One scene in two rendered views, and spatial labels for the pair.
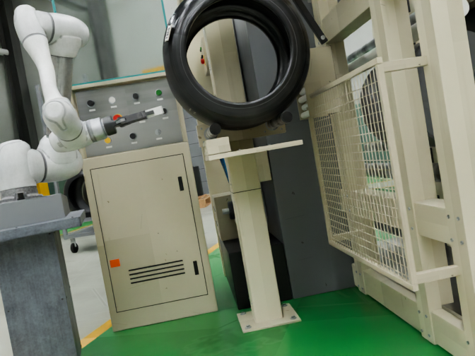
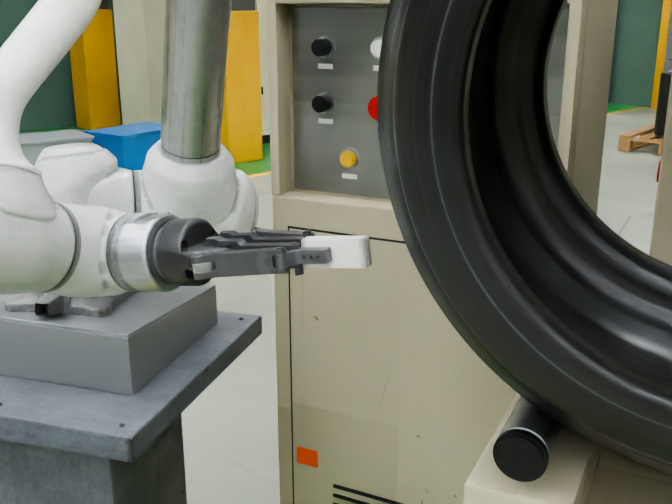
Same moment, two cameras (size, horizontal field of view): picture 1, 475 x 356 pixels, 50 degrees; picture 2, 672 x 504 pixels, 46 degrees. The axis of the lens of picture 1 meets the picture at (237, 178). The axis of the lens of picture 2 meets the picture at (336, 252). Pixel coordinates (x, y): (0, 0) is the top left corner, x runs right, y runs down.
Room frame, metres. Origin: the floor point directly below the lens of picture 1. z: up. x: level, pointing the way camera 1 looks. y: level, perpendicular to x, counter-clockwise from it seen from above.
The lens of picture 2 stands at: (1.40, -0.12, 1.25)
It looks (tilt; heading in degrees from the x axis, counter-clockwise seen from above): 17 degrees down; 32
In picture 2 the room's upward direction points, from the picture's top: straight up
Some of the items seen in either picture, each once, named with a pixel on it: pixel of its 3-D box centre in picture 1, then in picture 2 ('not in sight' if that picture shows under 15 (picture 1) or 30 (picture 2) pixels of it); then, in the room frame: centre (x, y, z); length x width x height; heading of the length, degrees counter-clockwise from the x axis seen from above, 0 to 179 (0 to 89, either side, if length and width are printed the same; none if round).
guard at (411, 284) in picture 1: (348, 172); not in sight; (1.95, -0.42, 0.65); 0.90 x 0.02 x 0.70; 5
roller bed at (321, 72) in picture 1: (314, 84); not in sight; (2.40, -0.43, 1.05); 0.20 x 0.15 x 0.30; 5
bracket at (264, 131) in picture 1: (241, 128); not in sight; (2.32, -0.05, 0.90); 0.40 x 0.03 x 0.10; 95
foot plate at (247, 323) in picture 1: (267, 316); not in sight; (2.40, -0.03, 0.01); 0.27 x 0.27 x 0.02; 5
